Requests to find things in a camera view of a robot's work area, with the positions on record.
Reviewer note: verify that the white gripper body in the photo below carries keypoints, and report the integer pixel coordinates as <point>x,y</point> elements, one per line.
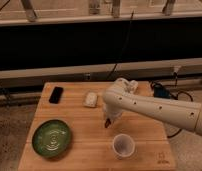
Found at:
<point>111,112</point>

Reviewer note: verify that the red-brown pepper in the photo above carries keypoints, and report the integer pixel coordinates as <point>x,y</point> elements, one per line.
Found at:
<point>107,123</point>

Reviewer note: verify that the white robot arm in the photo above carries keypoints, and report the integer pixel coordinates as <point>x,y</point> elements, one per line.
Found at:
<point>182,114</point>

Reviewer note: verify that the green ceramic plate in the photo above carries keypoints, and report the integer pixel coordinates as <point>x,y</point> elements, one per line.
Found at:
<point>51,138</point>

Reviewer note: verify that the small white plastic bottle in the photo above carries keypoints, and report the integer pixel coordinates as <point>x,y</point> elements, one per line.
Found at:
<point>133,85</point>

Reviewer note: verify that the blue box on floor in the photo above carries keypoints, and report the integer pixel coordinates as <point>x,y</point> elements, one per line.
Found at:
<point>161,93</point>

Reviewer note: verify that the black smartphone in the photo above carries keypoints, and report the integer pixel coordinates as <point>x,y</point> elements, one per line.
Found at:
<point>56,95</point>

